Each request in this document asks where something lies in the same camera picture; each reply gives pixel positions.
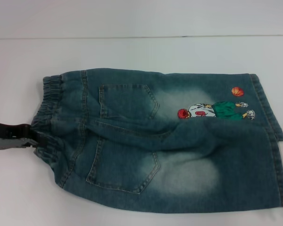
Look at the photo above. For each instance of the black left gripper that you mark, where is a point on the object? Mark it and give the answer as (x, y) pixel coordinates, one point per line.
(4, 129)

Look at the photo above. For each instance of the blue denim shorts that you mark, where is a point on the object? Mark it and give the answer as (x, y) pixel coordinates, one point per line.
(155, 141)

